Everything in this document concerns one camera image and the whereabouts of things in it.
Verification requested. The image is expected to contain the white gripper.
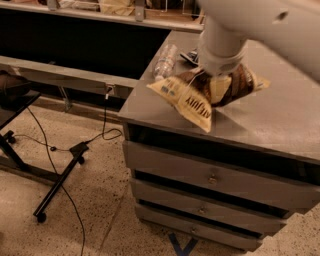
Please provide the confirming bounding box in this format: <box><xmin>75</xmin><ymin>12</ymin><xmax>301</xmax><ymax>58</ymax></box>
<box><xmin>198</xmin><ymin>47</ymin><xmax>245</xmax><ymax>104</ymax></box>

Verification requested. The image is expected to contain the brown chip bag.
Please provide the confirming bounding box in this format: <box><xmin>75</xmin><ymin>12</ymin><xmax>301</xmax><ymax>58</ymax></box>
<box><xmin>147</xmin><ymin>64</ymin><xmax>270</xmax><ymax>133</ymax></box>

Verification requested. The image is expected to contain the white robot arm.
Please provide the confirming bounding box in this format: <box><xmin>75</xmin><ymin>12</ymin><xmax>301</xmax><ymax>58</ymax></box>
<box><xmin>198</xmin><ymin>0</ymin><xmax>320</xmax><ymax>81</ymax></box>

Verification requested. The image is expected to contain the blue white snack bag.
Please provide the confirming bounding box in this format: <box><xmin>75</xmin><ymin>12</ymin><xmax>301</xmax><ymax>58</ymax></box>
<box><xmin>180</xmin><ymin>49</ymin><xmax>198</xmax><ymax>66</ymax></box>

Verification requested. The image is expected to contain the clear plastic water bottle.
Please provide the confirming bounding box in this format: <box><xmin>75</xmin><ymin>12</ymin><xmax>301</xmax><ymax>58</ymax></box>
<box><xmin>153</xmin><ymin>44</ymin><xmax>178</xmax><ymax>81</ymax></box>

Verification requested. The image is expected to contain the grey drawer cabinet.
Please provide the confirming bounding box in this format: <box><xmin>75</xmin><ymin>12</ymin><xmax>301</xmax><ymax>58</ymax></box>
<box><xmin>119</xmin><ymin>41</ymin><xmax>320</xmax><ymax>241</ymax></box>

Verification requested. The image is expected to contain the top grey drawer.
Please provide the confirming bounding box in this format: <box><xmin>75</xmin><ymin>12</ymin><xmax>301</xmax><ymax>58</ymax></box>
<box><xmin>123</xmin><ymin>141</ymin><xmax>320</xmax><ymax>211</ymax></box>

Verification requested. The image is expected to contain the grey drawer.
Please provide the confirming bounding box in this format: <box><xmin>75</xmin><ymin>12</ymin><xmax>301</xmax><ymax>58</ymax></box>
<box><xmin>135</xmin><ymin>204</ymin><xmax>262</xmax><ymax>251</ymax></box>
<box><xmin>123</xmin><ymin>141</ymin><xmax>320</xmax><ymax>211</ymax></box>
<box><xmin>130</xmin><ymin>178</ymin><xmax>286</xmax><ymax>236</ymax></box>

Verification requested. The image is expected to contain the middle grey drawer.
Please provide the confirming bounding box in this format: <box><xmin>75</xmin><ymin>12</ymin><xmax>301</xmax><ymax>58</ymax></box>
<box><xmin>130</xmin><ymin>178</ymin><xmax>286</xmax><ymax>236</ymax></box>

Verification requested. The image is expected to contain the bottom grey drawer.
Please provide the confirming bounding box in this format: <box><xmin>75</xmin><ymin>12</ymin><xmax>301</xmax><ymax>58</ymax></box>
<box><xmin>135</xmin><ymin>204</ymin><xmax>262</xmax><ymax>251</ymax></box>

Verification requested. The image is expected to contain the black rolling stand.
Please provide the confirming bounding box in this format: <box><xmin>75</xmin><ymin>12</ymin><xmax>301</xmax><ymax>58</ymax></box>
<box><xmin>0</xmin><ymin>71</ymin><xmax>90</xmax><ymax>224</ymax></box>

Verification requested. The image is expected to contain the grey wall shelf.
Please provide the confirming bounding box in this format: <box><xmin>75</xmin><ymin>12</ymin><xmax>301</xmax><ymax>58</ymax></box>
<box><xmin>0</xmin><ymin>56</ymin><xmax>138</xmax><ymax>99</ymax></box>

